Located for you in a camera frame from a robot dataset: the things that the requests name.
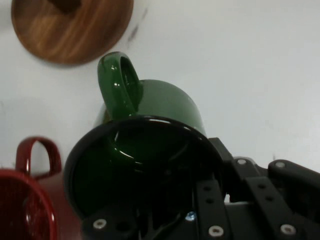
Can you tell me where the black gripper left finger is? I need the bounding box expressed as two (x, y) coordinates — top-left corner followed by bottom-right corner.
(81, 178), (228, 240)

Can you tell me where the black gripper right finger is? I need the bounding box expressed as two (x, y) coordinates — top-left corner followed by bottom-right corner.
(208, 136), (320, 240)

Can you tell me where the green enamel mug white print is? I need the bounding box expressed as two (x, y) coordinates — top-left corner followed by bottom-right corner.
(63, 51), (226, 222)

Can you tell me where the red enamel mug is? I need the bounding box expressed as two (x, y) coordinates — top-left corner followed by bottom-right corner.
(0, 135), (85, 240)

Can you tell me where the dark wooden mug tree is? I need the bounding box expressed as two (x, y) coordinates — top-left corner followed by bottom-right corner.
(10, 0), (135, 67)

